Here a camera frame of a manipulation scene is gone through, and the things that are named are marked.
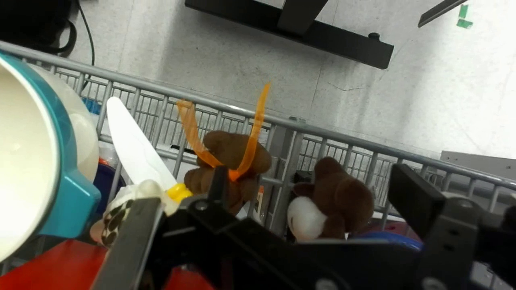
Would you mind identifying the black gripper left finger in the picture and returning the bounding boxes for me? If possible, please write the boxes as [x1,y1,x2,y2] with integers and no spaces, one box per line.
[92,196,166,290]

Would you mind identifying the thin black floor cable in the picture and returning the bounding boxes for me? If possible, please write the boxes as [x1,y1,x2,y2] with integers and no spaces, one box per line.
[77,0,98,69]

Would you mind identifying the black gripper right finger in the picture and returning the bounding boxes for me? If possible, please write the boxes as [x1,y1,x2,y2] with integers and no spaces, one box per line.
[388,162,484,290]

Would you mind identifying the green tape mark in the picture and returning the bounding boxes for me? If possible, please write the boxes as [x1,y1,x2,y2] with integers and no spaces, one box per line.
[456,2,474,28]

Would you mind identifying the black backpack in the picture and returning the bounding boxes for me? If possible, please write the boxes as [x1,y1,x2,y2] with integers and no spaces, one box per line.
[0,0,79,57]

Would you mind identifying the black flat platform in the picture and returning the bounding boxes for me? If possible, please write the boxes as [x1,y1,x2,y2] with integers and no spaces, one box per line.
[184,0,395,70]

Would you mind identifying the white dish with teal band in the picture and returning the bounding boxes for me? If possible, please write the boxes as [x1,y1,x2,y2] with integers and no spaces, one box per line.
[0,49,103,263]

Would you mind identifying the white cabinet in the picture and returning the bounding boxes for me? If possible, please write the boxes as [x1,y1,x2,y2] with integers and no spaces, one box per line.
[438,149,516,186]

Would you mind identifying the metal wire shelf rack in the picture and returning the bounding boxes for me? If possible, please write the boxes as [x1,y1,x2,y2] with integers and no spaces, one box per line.
[0,38,516,238]

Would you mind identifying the black camera stand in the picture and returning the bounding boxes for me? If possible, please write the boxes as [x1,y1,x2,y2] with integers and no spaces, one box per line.
[417,0,469,28]

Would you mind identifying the dark brown plush bear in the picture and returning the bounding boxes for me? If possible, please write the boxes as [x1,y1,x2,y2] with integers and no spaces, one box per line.
[285,156,376,243]

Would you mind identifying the white plastic knife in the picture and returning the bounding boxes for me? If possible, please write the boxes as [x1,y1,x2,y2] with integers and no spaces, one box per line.
[103,94,179,189]

